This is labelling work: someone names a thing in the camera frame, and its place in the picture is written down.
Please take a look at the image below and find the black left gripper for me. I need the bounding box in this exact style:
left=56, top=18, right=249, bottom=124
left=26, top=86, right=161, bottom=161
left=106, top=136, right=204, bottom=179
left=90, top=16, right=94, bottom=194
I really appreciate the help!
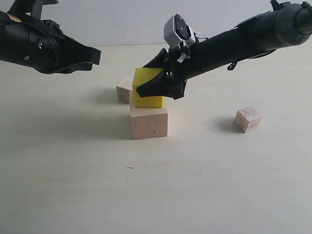
left=0, top=11, right=101, bottom=74

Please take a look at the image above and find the small wooden cube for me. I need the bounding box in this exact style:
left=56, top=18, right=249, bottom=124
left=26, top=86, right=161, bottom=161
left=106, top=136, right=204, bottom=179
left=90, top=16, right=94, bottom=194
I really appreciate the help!
left=234, top=106, right=263, bottom=133

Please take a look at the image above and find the medium wooden cube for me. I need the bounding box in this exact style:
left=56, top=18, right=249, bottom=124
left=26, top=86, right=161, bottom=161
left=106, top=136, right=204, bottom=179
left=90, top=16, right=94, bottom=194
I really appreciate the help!
left=116, top=76, right=134, bottom=103

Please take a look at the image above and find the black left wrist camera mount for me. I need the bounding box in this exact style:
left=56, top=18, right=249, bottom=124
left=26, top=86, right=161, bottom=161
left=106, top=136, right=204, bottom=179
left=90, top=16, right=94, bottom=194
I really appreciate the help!
left=7, top=0, right=60, bottom=19

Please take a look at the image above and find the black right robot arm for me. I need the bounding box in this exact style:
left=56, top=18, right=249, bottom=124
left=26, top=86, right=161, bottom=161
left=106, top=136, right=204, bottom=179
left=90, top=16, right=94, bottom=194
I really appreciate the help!
left=136, top=0, right=312, bottom=99

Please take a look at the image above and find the yellow cube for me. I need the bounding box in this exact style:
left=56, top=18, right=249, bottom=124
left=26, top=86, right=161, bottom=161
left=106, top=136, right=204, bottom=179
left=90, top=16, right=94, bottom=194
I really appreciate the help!
left=132, top=67, right=164, bottom=108

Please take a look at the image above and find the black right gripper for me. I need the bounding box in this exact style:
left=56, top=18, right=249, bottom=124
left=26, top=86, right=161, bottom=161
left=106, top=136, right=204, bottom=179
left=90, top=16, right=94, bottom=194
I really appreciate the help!
left=136, top=45, right=234, bottom=100

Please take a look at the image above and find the large wooden cube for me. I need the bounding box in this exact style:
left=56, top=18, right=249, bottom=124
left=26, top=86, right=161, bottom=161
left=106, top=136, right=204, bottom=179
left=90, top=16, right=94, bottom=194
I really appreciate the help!
left=129, top=91, right=168, bottom=139

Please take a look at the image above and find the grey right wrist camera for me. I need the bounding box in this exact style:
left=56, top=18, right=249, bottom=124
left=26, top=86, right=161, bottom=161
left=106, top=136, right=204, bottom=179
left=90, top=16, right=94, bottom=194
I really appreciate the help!
left=164, top=14, right=195, bottom=49

